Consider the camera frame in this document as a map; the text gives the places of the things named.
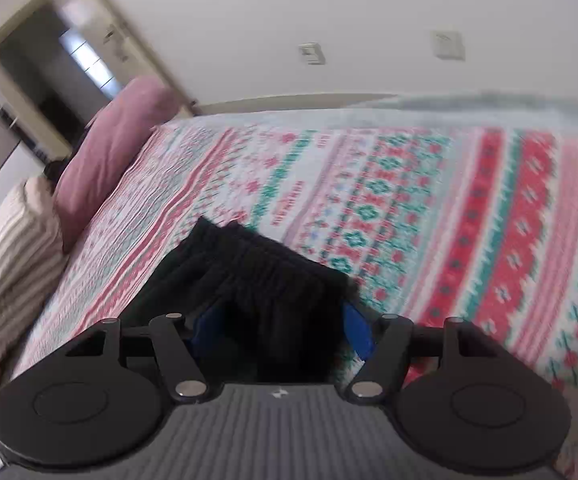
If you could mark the black pants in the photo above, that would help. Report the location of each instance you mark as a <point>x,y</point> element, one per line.
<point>258,311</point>

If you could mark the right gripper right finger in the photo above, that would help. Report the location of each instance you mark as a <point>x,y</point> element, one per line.
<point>455,395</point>

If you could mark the white wall socket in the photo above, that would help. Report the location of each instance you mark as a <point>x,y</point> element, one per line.
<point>448,46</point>

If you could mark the striped beige pillow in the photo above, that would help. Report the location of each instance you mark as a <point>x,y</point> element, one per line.
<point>31,257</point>

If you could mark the mauve pink pillow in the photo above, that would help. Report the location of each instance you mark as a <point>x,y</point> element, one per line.
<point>115,137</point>

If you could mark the cream door with handle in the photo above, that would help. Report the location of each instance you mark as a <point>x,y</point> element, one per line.
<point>126,54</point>

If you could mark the white wall switch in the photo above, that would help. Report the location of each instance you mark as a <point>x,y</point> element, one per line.
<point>312,54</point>

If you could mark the patterned red green bedsheet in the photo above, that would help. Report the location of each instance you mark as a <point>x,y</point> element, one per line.
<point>442,206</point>

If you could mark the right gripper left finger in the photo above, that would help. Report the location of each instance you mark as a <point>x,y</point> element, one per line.
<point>100,396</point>

